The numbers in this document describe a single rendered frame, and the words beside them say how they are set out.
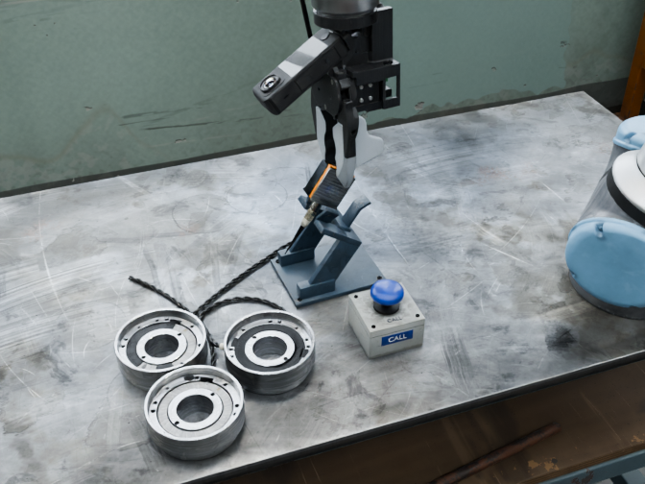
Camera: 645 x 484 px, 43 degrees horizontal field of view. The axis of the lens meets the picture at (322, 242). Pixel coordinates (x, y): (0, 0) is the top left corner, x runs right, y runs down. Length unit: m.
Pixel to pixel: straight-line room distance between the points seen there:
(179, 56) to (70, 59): 0.31
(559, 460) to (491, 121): 0.58
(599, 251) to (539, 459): 0.44
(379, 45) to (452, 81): 1.94
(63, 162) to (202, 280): 1.57
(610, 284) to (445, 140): 0.56
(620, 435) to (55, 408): 0.79
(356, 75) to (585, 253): 0.31
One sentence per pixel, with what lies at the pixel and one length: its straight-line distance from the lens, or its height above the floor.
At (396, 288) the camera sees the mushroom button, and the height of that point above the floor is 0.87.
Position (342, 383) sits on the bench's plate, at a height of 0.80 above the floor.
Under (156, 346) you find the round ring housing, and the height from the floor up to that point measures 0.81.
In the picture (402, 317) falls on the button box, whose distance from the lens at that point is 0.98.
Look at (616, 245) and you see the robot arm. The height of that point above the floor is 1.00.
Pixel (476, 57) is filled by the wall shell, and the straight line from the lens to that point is 2.91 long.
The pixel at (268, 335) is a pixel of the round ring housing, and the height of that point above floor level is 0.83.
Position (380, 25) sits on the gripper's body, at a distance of 0.96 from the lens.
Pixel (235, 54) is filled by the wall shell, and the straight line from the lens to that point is 2.57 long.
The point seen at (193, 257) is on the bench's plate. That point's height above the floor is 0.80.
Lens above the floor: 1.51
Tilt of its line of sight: 38 degrees down
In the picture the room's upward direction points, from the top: straight up
